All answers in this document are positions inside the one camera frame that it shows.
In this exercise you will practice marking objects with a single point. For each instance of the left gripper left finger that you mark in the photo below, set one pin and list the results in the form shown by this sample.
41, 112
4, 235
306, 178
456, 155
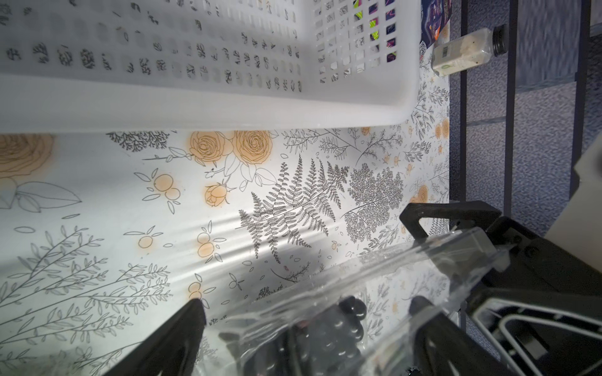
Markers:
172, 349

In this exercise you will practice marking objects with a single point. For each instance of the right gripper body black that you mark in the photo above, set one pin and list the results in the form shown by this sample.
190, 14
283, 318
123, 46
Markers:
538, 264

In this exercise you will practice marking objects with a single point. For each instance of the black grape bunch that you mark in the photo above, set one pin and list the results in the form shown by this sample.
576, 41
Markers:
327, 344

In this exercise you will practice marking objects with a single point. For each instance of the floral tablecloth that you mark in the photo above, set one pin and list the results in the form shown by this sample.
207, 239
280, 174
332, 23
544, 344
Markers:
105, 236

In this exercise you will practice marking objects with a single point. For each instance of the dark blue snack bag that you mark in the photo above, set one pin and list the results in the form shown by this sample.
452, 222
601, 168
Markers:
435, 14

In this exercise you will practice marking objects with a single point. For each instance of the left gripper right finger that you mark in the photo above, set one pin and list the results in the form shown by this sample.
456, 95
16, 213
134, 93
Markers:
441, 348

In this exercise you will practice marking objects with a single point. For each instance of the small black-capped bottle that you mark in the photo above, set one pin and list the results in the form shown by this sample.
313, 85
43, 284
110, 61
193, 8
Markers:
471, 50

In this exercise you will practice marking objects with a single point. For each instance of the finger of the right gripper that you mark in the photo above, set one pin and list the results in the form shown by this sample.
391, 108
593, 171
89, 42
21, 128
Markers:
539, 332
462, 215

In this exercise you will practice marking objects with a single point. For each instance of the white plastic basket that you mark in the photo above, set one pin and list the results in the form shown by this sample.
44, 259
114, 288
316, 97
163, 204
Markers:
108, 66

